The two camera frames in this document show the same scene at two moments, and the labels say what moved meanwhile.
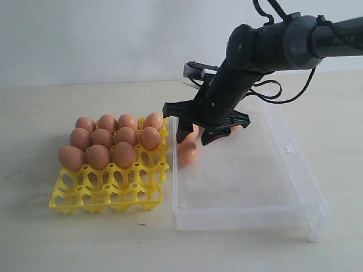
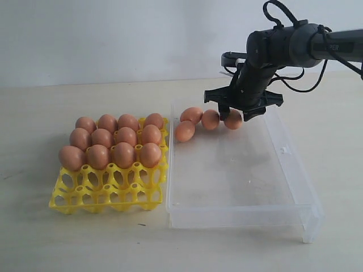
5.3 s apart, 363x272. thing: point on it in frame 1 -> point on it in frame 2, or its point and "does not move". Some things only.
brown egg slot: x=87 y=123 does not move
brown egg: x=72 y=158 does not move
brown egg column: x=101 y=136 does not move
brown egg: x=188 y=152 -> x=150 y=154
